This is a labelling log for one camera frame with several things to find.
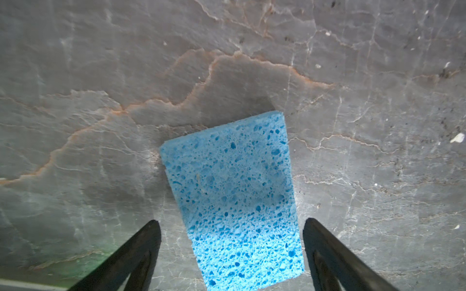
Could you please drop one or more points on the blue sponge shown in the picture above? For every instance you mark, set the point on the blue sponge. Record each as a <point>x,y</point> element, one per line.
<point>233,185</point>

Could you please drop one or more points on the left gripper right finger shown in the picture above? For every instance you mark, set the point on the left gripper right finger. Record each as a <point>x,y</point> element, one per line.
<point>334,267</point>

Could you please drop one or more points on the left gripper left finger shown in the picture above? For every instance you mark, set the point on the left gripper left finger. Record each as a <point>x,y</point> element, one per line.
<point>131,265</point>

